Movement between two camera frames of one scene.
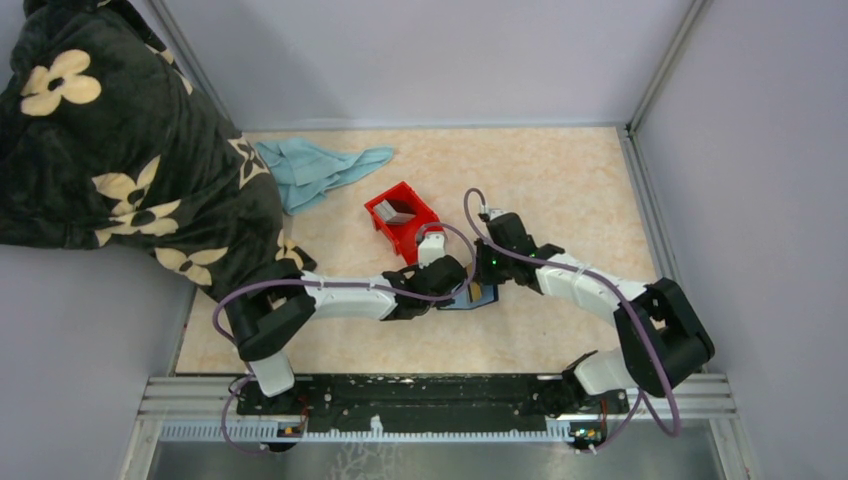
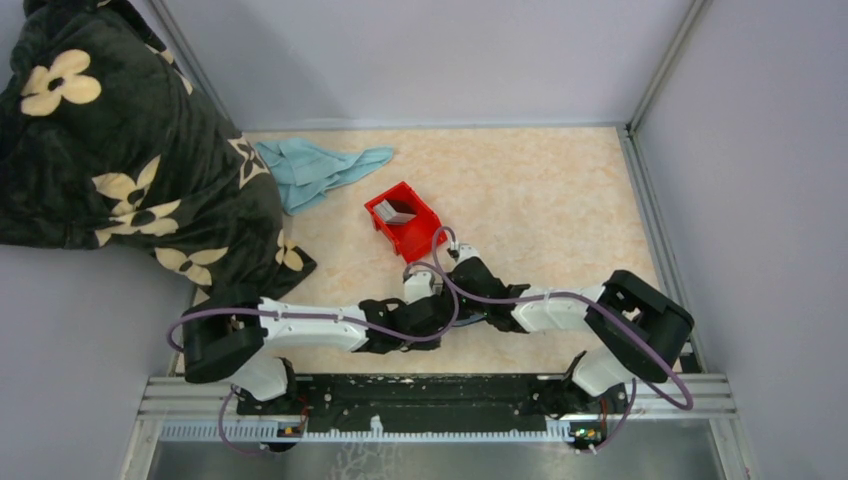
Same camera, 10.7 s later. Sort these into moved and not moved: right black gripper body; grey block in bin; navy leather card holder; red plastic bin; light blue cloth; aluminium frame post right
Moved: navy leather card holder; right black gripper body
Not moved: aluminium frame post right; light blue cloth; red plastic bin; grey block in bin
